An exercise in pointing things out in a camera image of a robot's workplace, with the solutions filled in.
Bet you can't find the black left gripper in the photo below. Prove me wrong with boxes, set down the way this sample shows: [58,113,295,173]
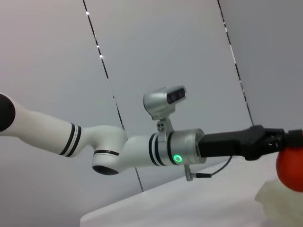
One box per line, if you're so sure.
[200,125,303,162]

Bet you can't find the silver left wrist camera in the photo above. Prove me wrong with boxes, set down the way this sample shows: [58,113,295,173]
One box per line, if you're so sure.
[143,86,187,142]

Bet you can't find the orange fruit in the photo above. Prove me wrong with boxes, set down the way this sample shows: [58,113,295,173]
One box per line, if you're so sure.
[276,141,303,192]

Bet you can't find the pale green glass fruit plate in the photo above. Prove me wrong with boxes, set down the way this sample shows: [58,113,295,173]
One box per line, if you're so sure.
[255,181,303,227]

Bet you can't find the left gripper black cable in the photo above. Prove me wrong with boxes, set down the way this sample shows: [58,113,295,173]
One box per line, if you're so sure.
[184,155,234,182]

